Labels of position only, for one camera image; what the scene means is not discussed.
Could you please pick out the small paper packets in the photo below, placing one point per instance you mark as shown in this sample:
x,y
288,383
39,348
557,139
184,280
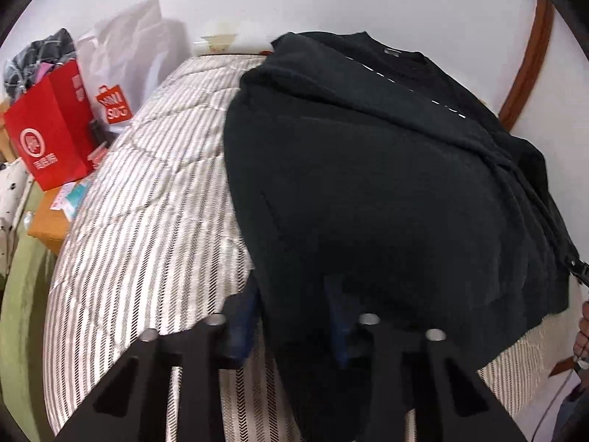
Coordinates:
x,y
71,198

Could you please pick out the black small item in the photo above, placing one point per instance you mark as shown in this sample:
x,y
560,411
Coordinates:
x,y
97,132

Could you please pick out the printed paper roll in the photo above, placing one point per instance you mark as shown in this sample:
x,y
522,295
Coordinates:
x,y
230,39

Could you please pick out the white spotted cloth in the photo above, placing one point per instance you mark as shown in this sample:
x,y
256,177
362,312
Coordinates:
x,y
11,198

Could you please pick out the brown wooden trim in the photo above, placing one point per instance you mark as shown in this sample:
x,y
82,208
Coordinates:
x,y
534,50

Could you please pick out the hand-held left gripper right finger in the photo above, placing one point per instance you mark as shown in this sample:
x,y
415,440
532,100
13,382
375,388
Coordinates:
x,y
338,327

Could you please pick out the red paper bag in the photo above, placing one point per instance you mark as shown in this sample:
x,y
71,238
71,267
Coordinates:
x,y
50,129

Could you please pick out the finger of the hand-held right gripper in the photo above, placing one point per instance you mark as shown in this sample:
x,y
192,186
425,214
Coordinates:
x,y
577,267

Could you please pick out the white Miniso plastic bag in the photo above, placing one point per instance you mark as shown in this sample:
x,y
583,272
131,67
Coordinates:
x,y
124,50

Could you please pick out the orange wooden stool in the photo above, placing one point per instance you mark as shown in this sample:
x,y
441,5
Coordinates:
x,y
46,225

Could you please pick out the black sweater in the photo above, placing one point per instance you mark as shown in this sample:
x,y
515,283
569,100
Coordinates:
x,y
368,184

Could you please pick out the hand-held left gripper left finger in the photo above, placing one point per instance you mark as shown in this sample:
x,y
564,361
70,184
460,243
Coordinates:
x,y
240,320

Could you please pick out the reddish clear plastic cup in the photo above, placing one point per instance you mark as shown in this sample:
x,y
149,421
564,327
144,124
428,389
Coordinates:
x,y
100,155

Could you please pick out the person's right hand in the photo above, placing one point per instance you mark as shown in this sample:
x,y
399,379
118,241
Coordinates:
x,y
583,331

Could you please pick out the striped mattress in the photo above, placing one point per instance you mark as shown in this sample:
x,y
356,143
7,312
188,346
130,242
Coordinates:
x,y
161,202

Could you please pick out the dark plaid cloth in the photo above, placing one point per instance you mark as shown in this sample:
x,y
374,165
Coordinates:
x,y
39,57

